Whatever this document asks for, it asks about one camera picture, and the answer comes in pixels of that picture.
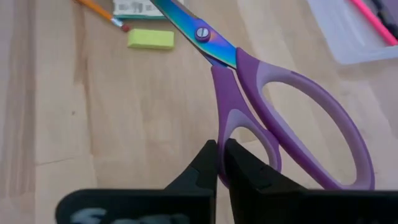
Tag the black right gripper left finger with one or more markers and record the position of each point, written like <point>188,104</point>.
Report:
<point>140,208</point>

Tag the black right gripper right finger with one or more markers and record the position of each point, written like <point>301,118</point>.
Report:
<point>280,208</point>

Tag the yellow eraser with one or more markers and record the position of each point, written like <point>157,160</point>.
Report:
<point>150,39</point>

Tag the orange pencil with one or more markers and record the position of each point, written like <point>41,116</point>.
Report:
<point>99,11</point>

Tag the pink pencil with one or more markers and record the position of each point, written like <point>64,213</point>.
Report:
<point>376,23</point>

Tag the clear pencil case purple lid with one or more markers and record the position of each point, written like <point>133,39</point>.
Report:
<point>342,37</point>

